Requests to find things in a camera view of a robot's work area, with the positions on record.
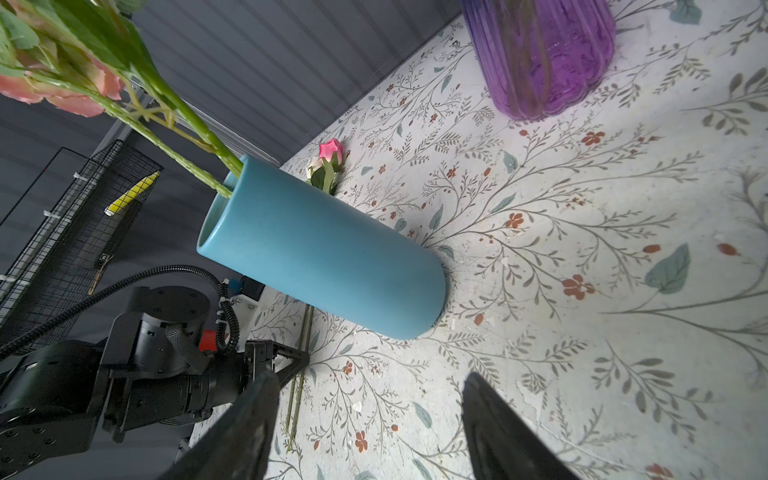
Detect black wire wall basket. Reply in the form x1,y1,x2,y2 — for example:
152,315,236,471
1,140,162,343

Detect teal cylindrical vase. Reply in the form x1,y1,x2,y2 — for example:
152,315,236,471
196,155,447,340

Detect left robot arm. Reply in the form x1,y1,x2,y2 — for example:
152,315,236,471
1,274,309,479

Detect white and magenta rosebud stems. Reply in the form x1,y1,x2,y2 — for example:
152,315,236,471
285,139,347,451

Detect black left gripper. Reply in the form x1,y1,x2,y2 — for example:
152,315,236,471
183,340,310,414

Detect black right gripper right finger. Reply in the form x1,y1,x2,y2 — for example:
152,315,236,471
462,372,577,480

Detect pink double carnation stem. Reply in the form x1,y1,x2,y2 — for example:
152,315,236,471
1,1,244,198

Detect purple ribbed glass vase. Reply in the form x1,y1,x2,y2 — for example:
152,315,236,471
460,0,617,120

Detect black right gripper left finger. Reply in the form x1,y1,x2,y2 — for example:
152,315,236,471
161,371,280,480

